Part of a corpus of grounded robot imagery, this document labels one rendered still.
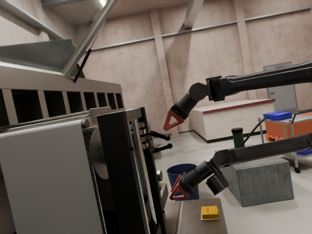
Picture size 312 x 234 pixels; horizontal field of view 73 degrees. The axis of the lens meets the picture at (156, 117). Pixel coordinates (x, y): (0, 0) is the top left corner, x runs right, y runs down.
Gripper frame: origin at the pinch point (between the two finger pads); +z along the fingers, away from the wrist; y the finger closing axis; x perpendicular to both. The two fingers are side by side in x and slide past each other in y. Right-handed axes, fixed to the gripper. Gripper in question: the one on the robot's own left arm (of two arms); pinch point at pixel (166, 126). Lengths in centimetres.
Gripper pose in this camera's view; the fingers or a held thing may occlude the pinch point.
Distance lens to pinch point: 79.3
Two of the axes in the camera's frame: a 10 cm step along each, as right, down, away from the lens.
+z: -6.3, 7.5, 2.1
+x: -7.6, -6.5, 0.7
